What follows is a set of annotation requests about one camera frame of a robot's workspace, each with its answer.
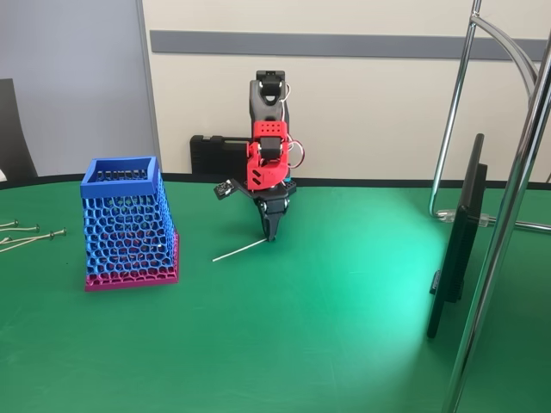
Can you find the black led light panel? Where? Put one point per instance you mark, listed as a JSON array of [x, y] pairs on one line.
[[462, 241]]

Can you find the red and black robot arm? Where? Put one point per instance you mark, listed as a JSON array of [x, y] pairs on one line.
[[267, 172]]

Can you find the small camera on black bracket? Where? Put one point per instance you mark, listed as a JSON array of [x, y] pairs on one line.
[[222, 189]]

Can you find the black plastic case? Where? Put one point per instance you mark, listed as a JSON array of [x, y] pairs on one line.
[[206, 157]]

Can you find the grey wall rail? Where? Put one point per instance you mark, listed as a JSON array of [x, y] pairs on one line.
[[344, 44]]

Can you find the chrome tube stand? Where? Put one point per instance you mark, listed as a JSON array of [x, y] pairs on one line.
[[500, 258]]

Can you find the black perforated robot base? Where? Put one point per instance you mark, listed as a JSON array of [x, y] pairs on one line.
[[292, 186]]

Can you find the clear plastic clip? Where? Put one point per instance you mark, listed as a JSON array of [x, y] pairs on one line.
[[445, 216]]

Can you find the blue and pink mesh basket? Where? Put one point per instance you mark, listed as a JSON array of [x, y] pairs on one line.
[[116, 185]]

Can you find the black and teal screwdriver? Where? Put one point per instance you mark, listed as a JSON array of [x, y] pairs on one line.
[[288, 177]]

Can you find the green table cloth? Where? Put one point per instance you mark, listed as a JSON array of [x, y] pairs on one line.
[[301, 322]]

